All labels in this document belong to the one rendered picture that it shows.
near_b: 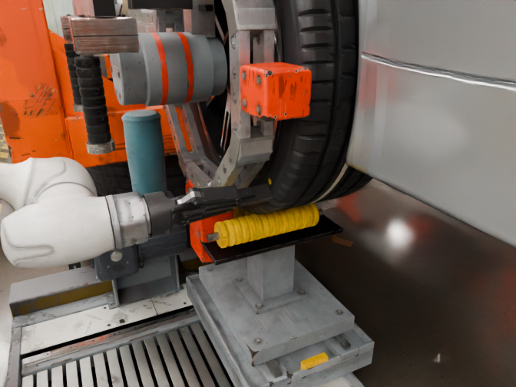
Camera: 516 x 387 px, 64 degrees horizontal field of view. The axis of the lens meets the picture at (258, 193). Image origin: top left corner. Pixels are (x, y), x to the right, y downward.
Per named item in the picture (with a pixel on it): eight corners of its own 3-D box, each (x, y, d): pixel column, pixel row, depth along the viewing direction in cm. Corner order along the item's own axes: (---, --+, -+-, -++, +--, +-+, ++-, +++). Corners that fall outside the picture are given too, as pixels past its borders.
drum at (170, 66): (230, 105, 85) (228, 32, 79) (124, 115, 77) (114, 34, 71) (207, 94, 97) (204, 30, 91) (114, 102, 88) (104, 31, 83)
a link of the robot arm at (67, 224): (110, 207, 61) (99, 175, 72) (-11, 229, 55) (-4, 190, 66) (119, 266, 66) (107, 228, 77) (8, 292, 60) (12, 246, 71)
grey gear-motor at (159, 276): (230, 291, 141) (227, 198, 127) (102, 329, 124) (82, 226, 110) (213, 264, 156) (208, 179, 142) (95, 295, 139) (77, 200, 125)
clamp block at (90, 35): (140, 52, 62) (136, 14, 60) (76, 54, 59) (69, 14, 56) (134, 50, 66) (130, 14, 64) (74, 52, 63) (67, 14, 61)
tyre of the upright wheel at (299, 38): (498, 70, 58) (321, -185, 82) (366, 81, 49) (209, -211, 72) (312, 236, 114) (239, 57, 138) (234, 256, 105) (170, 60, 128)
